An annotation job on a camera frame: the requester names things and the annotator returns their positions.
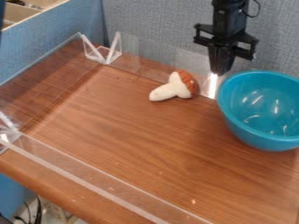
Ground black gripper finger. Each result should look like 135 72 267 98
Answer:
220 46 236 74
208 44 220 74

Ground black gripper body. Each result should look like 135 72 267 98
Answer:
193 24 259 60

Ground white brown toy mushroom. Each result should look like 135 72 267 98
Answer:
149 70 200 102

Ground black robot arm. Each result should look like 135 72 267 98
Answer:
193 0 259 76

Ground blue plastic bowl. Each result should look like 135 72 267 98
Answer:
217 70 299 151

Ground wooden shelf box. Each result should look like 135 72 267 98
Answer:
2 0 69 29

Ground clear acrylic front barrier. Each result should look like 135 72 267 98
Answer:
0 111 212 224

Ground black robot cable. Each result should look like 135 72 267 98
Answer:
243 0 261 18

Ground clear acrylic corner bracket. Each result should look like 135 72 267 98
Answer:
80 31 123 65

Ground black floor cables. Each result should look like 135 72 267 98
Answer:
0 195 44 224

